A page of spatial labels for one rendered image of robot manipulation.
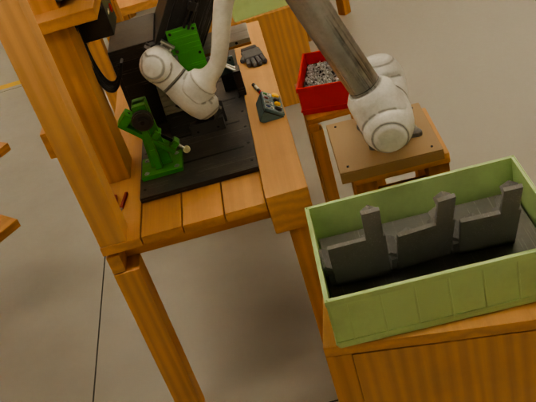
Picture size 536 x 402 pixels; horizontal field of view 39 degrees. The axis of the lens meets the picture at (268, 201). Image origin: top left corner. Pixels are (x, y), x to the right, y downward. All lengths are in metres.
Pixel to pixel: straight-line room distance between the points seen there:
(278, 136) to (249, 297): 0.99
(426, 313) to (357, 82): 0.70
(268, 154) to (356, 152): 0.31
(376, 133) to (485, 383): 0.76
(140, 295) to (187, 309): 0.91
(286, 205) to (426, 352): 0.69
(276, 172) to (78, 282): 1.72
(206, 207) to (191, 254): 1.35
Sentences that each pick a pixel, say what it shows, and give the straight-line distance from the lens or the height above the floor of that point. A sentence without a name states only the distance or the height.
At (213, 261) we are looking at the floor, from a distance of 3.74.
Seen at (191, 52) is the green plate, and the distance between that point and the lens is 2.87.
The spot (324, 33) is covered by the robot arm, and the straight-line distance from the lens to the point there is 2.19.
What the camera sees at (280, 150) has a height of 0.90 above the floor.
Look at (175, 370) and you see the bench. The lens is 2.88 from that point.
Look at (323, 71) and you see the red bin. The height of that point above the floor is 0.87.
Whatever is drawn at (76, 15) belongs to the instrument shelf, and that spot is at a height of 1.53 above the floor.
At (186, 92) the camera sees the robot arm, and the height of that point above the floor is 1.23.
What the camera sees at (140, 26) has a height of 1.24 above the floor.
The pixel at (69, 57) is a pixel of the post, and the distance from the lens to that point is 2.62.
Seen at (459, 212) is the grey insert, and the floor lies 0.85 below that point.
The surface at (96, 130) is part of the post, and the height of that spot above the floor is 1.10.
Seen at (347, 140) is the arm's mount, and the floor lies 0.89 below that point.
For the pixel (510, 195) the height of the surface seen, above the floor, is 1.11.
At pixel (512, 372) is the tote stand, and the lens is 2.16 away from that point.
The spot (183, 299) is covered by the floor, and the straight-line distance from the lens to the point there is 3.59.
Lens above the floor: 2.24
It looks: 34 degrees down
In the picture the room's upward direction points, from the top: 17 degrees counter-clockwise
